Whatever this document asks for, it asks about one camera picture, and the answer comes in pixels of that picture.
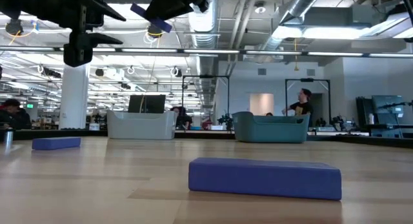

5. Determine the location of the dark monitor with stand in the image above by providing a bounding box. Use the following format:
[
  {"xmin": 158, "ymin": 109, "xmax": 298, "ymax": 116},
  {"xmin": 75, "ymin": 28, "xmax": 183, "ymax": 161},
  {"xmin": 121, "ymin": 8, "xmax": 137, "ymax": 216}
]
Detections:
[{"xmin": 371, "ymin": 94, "xmax": 405, "ymax": 116}]

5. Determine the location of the white square pillar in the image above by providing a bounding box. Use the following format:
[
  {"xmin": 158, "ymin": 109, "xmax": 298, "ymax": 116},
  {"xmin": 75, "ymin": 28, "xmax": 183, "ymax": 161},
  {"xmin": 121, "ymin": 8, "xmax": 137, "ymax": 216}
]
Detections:
[{"xmin": 59, "ymin": 55, "xmax": 91, "ymax": 130}]

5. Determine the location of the small blue block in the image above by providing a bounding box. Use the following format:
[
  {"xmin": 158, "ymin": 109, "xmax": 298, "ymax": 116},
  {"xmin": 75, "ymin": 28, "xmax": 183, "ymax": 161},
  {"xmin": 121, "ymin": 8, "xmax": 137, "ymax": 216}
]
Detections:
[{"xmin": 31, "ymin": 136, "xmax": 82, "ymax": 151}]

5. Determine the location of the black aluminium table frame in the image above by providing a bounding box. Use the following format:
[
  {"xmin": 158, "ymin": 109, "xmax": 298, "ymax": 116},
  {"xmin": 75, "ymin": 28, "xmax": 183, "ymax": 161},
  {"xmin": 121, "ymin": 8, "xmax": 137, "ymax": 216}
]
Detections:
[{"xmin": 12, "ymin": 129, "xmax": 413, "ymax": 150}]

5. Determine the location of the white plastic bin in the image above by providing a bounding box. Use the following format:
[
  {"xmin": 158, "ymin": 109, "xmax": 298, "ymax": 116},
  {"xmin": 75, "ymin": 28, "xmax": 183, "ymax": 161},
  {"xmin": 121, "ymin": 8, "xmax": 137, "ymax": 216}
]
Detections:
[{"xmin": 106, "ymin": 109, "xmax": 177, "ymax": 141}]

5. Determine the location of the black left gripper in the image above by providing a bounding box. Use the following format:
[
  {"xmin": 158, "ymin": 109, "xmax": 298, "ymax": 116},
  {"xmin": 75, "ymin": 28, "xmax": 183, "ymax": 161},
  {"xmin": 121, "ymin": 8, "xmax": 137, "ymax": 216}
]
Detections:
[{"xmin": 0, "ymin": 0, "xmax": 126, "ymax": 68}]

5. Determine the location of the black ceiling cable reel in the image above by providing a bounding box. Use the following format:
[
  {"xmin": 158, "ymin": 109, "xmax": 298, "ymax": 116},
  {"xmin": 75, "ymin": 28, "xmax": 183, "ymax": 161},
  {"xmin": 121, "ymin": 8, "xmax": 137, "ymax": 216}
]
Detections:
[
  {"xmin": 5, "ymin": 19, "xmax": 24, "ymax": 36},
  {"xmin": 146, "ymin": 23, "xmax": 165, "ymax": 39}
]

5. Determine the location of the long thick blue block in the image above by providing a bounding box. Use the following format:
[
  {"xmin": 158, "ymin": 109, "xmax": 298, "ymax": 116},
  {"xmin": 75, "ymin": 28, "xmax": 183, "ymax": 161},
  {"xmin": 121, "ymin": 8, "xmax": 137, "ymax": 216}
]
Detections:
[{"xmin": 188, "ymin": 157, "xmax": 343, "ymax": 201}]

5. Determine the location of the black computer monitor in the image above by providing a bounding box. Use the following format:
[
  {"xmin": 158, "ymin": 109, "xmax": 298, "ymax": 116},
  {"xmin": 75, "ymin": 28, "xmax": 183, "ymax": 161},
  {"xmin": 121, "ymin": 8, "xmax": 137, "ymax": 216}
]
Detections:
[{"xmin": 128, "ymin": 94, "xmax": 166, "ymax": 114}]

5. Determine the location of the silver ventilation duct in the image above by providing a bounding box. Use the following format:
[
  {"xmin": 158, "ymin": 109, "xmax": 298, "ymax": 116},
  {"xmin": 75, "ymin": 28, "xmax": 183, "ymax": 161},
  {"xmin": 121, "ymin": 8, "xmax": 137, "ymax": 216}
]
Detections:
[{"xmin": 188, "ymin": 0, "xmax": 223, "ymax": 50}]

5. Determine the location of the thin blue block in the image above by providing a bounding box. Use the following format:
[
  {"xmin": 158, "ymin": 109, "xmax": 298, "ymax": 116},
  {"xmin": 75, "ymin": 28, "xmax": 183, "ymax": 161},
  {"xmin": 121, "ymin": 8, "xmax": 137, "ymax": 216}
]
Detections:
[{"xmin": 130, "ymin": 3, "xmax": 174, "ymax": 34}]

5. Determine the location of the person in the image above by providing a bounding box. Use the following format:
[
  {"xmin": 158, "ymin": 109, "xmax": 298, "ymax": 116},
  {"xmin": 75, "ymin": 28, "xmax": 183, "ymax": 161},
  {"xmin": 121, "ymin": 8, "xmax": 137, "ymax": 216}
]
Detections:
[
  {"xmin": 281, "ymin": 88, "xmax": 314, "ymax": 117},
  {"xmin": 170, "ymin": 106, "xmax": 194, "ymax": 130},
  {"xmin": 0, "ymin": 98, "xmax": 32, "ymax": 130}
]

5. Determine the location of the teal plastic bin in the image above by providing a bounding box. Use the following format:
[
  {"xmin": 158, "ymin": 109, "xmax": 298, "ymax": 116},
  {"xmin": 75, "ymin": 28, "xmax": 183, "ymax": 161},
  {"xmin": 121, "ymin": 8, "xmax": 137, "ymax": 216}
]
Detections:
[{"xmin": 232, "ymin": 111, "xmax": 310, "ymax": 144}]

